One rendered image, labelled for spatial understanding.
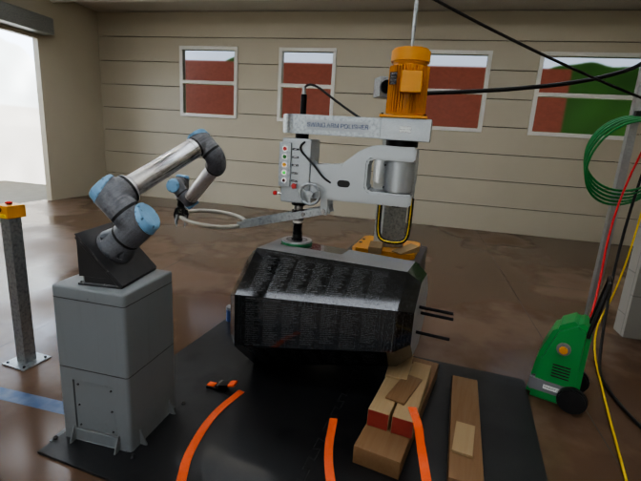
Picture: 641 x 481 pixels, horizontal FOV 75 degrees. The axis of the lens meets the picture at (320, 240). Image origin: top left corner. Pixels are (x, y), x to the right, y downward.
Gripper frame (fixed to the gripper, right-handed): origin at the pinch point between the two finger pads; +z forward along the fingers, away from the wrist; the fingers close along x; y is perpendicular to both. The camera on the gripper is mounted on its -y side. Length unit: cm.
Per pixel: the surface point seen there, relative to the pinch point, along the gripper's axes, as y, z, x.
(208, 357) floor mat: 37, 87, 25
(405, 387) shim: 125, 54, 133
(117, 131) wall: -785, 2, -184
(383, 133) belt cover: 67, -84, 117
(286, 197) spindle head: 38, -34, 68
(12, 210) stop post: 21, -8, -97
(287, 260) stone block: 62, 2, 69
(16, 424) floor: 91, 92, -75
